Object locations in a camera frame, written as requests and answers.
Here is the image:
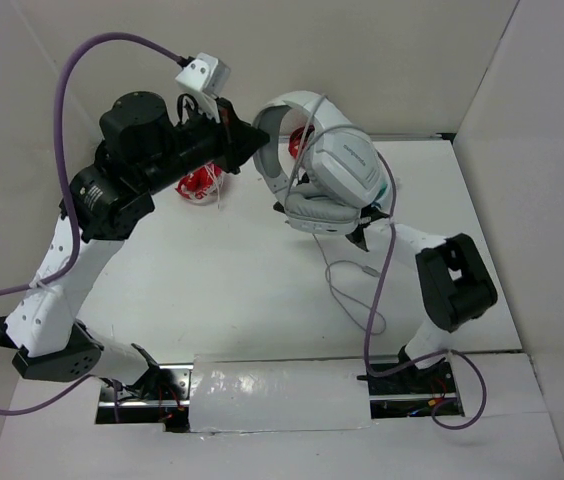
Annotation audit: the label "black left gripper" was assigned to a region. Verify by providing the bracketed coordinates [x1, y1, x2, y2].
[138, 92, 268, 196]

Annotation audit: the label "grey headphone cable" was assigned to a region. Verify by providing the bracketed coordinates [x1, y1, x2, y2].
[281, 94, 389, 336]

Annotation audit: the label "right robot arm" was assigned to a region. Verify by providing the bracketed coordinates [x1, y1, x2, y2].
[274, 171, 498, 392]

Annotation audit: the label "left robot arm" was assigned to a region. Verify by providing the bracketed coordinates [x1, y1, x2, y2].
[0, 91, 270, 399]

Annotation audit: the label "red black headphones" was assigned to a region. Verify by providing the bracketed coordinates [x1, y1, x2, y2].
[288, 125, 315, 160]

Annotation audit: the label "white foil cover plate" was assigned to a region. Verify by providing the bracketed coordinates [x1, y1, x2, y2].
[189, 359, 372, 433]

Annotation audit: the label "red headphones white cable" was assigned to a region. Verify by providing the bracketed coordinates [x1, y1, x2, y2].
[174, 164, 229, 211]

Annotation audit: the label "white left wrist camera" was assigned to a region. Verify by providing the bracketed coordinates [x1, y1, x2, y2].
[175, 52, 231, 123]

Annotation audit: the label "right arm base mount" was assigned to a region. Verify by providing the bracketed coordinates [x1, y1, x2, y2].
[357, 358, 462, 420]

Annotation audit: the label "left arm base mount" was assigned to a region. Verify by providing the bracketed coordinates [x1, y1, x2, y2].
[95, 363, 193, 433]

